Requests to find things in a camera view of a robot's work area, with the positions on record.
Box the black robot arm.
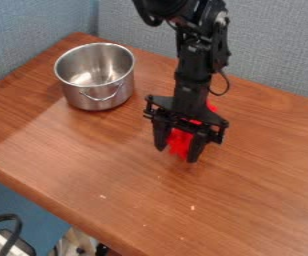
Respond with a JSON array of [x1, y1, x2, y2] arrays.
[[132, 0, 232, 163]]

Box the stainless steel pot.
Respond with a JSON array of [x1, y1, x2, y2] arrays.
[[54, 43, 136, 111]]

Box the red plastic cross-shaped bar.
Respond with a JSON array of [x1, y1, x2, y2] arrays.
[[166, 99, 220, 159]]

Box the wooden table leg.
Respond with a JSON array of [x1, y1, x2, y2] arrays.
[[57, 227, 97, 256]]

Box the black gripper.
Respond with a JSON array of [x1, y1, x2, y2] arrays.
[[144, 77, 229, 163]]

